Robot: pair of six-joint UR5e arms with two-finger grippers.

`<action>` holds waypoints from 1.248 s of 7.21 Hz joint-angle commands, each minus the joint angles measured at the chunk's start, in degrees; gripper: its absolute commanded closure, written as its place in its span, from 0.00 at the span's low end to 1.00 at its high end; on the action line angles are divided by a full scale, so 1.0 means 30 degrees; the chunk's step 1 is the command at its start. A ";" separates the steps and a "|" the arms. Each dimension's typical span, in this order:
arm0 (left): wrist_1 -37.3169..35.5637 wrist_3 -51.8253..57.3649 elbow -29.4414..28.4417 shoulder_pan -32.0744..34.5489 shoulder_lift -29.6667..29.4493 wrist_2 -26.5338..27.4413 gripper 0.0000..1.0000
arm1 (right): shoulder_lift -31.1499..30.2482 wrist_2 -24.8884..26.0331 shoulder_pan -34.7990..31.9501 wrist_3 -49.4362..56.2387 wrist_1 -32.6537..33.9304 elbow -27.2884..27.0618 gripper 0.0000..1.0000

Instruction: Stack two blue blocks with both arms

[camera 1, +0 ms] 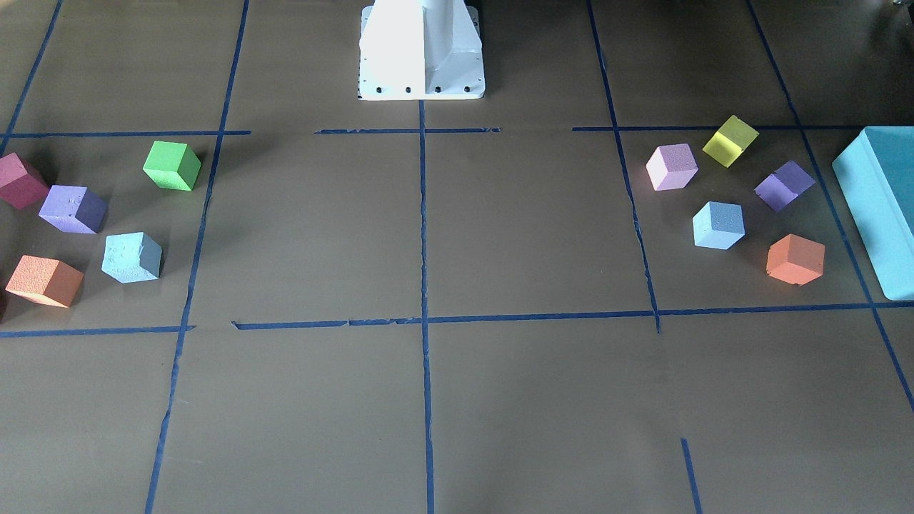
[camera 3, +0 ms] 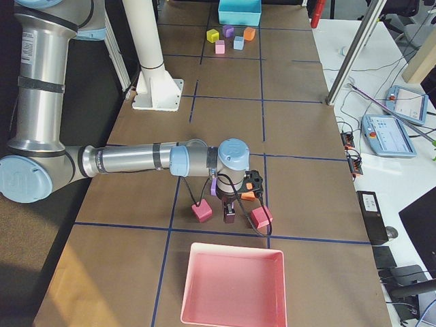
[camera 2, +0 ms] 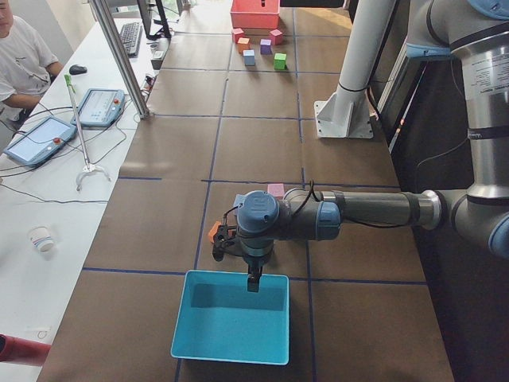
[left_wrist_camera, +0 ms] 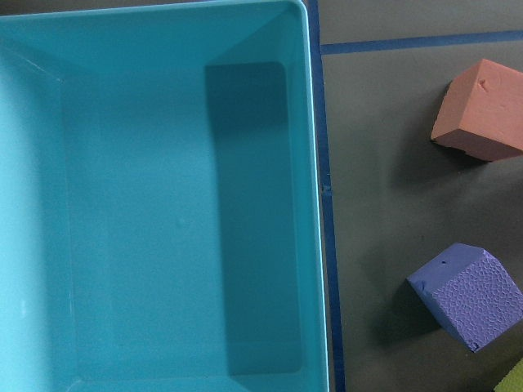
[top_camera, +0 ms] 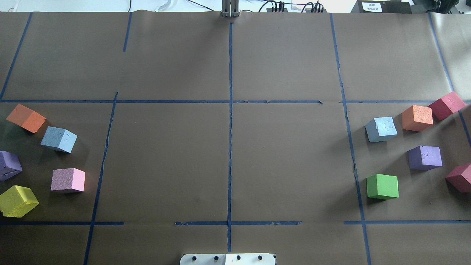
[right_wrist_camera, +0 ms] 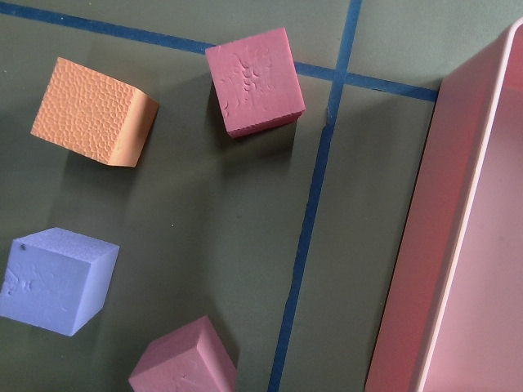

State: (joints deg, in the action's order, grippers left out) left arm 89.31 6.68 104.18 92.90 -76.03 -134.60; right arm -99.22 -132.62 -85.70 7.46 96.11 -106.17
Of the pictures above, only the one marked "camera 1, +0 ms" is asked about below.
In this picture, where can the yellow foam block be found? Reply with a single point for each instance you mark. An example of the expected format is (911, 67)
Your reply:
(730, 141)

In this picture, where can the magenta foam block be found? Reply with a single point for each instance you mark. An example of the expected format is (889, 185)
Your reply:
(21, 184)

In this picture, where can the light blue foam block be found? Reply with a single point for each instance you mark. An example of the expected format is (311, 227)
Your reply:
(132, 257)

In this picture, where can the orange foam block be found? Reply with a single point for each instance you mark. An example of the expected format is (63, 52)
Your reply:
(795, 260)
(45, 281)

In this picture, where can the teal plastic bin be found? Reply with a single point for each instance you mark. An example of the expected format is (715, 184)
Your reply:
(875, 172)

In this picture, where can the green foam block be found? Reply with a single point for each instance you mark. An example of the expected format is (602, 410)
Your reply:
(172, 165)

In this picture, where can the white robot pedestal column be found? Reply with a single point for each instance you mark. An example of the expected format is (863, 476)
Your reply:
(420, 51)

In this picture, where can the pink foam block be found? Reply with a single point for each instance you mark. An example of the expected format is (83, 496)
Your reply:
(672, 166)

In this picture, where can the purple foam block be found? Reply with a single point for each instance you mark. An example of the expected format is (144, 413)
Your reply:
(73, 209)
(784, 186)

